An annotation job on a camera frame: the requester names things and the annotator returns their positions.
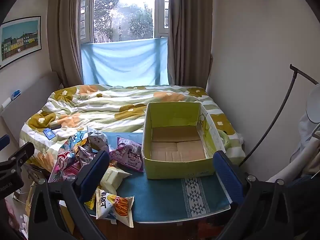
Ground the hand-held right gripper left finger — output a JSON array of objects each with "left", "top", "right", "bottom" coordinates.
[{"left": 28, "top": 150, "right": 110, "bottom": 240}]

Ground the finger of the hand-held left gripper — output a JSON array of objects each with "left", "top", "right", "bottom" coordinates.
[
  {"left": 0, "top": 134, "right": 10, "bottom": 152},
  {"left": 0, "top": 142, "right": 35, "bottom": 174}
]

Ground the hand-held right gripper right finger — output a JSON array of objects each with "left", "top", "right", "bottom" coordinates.
[{"left": 212, "top": 150, "right": 296, "bottom": 240}]

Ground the gold snack packet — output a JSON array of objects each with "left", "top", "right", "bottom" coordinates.
[{"left": 84, "top": 195, "right": 97, "bottom": 210}]

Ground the pink strawberry candy packet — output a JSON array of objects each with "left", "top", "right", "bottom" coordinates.
[{"left": 48, "top": 164, "right": 83, "bottom": 184}]

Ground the orange stick snack packet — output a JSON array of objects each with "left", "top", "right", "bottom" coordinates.
[{"left": 96, "top": 187, "right": 135, "bottom": 228}]

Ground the yellow-green cardboard box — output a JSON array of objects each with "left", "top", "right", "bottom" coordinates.
[{"left": 141, "top": 101, "right": 227, "bottom": 180}]

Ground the cream snack packet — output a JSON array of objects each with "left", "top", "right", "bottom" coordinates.
[{"left": 100, "top": 166, "right": 132, "bottom": 193}]

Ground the brown silver snack packet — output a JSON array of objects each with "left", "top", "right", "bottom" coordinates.
[{"left": 75, "top": 144, "right": 97, "bottom": 173}]

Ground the silver purple print packet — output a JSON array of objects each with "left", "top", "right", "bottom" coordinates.
[{"left": 86, "top": 126, "right": 110, "bottom": 153}]

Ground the pink round print packet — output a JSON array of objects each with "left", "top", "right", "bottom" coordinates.
[{"left": 57, "top": 140, "right": 77, "bottom": 165}]

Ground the purple snack packet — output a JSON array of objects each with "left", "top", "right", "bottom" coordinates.
[{"left": 109, "top": 137, "right": 144, "bottom": 172}]

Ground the blue patterned snack packet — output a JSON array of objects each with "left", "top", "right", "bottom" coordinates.
[{"left": 67, "top": 129, "right": 88, "bottom": 147}]

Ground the beige headboard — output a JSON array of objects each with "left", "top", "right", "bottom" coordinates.
[{"left": 0, "top": 71, "right": 62, "bottom": 155}]

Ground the floral striped blanket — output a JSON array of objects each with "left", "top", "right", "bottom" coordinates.
[{"left": 19, "top": 84, "right": 245, "bottom": 173}]

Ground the blue patterned table mat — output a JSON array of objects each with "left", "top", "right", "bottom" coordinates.
[{"left": 89, "top": 131, "right": 232, "bottom": 223}]

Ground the white clothing pile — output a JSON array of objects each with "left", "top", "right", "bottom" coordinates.
[{"left": 265, "top": 110, "right": 320, "bottom": 183}]

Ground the white round lamp head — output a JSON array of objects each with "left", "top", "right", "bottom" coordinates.
[{"left": 306, "top": 84, "right": 320, "bottom": 124}]

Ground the light blue cloth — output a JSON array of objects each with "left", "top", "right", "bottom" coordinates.
[{"left": 80, "top": 37, "right": 168, "bottom": 85}]

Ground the black curved lamp stand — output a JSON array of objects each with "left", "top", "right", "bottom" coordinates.
[{"left": 239, "top": 64, "right": 319, "bottom": 167}]

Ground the brown curtain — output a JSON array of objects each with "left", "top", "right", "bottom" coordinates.
[
  {"left": 167, "top": 0, "right": 214, "bottom": 90},
  {"left": 47, "top": 0, "right": 97, "bottom": 88}
]

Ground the window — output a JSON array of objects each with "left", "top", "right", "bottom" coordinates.
[{"left": 80, "top": 0, "right": 170, "bottom": 43}]

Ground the wall poster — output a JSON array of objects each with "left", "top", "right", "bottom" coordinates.
[{"left": 0, "top": 16, "right": 42, "bottom": 69}]

